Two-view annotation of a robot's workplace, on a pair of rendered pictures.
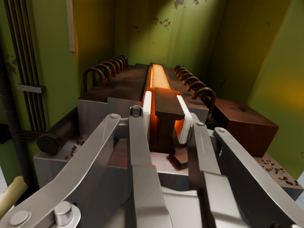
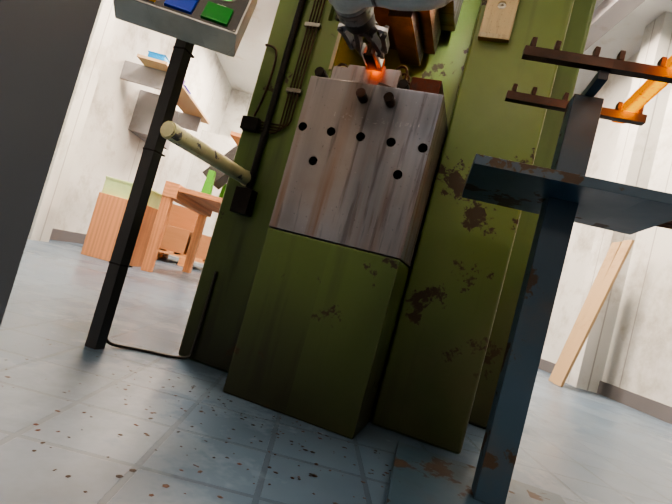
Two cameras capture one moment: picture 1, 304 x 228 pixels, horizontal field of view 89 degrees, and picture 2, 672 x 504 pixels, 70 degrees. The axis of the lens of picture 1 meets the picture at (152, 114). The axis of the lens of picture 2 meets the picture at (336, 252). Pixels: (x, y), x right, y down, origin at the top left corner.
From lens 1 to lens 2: 1.35 m
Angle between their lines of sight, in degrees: 34
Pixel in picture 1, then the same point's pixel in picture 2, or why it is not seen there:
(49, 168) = (316, 81)
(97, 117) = (341, 75)
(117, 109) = (352, 70)
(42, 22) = (317, 54)
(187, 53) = not seen: hidden behind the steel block
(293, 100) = (491, 104)
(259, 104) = (463, 107)
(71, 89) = not seen: hidden behind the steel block
